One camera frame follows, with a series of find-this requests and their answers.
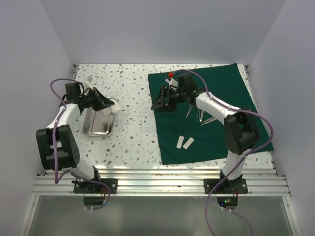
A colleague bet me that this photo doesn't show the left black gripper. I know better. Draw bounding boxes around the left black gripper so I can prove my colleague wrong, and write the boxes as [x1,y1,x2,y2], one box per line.
[79,87,114,112]

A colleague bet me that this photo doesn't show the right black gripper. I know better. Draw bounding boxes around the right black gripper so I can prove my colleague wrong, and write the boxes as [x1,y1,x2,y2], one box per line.
[151,86,186,114]

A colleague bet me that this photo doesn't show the white gauze pad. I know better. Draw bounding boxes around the white gauze pad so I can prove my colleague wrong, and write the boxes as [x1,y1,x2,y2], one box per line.
[111,101,121,114]
[102,108,112,117]

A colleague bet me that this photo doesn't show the steel forceps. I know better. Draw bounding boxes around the steel forceps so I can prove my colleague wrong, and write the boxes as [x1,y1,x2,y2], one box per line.
[186,105,193,118]

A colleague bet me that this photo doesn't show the steel scissors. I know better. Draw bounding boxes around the steel scissors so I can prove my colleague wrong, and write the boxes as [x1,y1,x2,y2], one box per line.
[196,110,204,122]

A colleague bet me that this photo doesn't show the white gauze strip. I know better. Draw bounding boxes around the white gauze strip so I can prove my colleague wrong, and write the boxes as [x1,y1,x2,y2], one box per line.
[176,136,184,149]
[183,137,194,149]

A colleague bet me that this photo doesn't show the green surgical drape cloth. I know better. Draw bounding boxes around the green surgical drape cloth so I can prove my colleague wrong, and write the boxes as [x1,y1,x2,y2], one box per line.
[147,63,275,165]

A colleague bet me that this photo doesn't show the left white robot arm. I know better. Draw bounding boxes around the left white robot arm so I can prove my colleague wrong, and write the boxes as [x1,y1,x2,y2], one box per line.
[35,79,120,193]

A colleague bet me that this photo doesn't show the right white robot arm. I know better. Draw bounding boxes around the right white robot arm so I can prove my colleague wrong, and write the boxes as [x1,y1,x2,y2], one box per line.
[151,70,259,193]

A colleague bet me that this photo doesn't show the stainless steel tray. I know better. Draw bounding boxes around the stainless steel tray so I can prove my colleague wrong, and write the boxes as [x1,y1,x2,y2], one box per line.
[82,108,115,138]

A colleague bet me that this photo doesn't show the steel tweezers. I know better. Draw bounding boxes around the steel tweezers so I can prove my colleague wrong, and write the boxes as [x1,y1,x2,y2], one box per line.
[201,117,217,125]

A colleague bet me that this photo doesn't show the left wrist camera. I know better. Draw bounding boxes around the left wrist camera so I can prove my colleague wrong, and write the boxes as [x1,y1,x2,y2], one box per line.
[83,76,93,90]

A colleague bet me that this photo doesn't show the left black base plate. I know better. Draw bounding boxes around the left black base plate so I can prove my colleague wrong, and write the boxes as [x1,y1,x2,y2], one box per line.
[71,178,118,194]

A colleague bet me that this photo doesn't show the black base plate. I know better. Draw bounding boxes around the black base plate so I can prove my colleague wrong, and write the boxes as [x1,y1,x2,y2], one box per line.
[71,178,118,194]
[203,178,249,194]

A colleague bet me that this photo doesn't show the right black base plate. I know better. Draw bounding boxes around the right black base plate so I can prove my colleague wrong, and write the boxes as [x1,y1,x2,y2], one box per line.
[203,178,249,194]

